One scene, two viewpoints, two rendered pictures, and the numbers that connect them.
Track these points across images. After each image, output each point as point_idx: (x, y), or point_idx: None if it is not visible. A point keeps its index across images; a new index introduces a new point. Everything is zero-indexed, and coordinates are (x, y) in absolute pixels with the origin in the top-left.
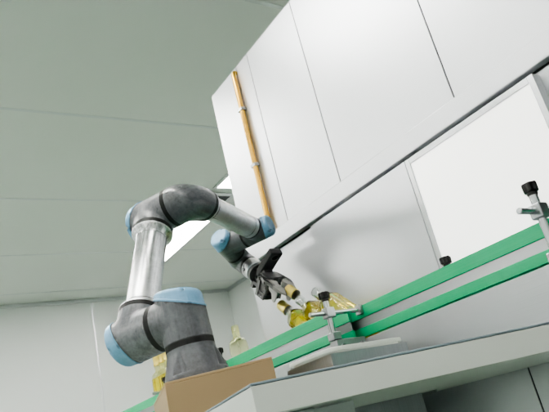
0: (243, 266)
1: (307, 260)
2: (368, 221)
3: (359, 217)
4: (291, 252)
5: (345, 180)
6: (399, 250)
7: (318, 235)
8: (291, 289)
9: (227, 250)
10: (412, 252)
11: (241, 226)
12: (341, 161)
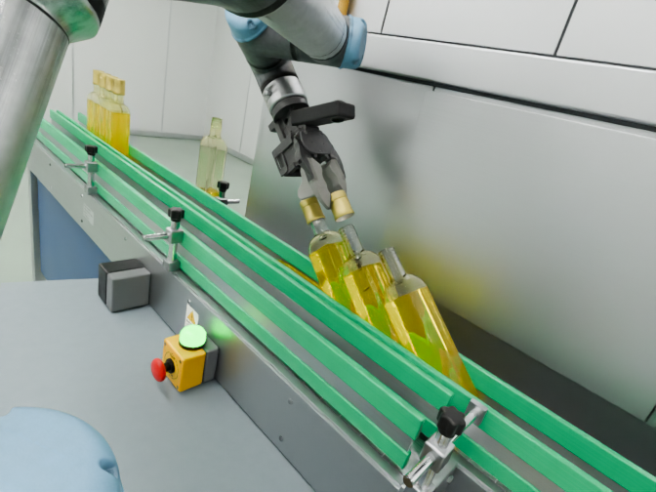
0: (271, 86)
1: (379, 129)
2: (567, 198)
3: (550, 171)
4: (356, 90)
5: (580, 66)
6: (590, 302)
7: (431, 120)
8: (342, 207)
9: (254, 47)
10: (620, 333)
11: (313, 42)
12: (598, 9)
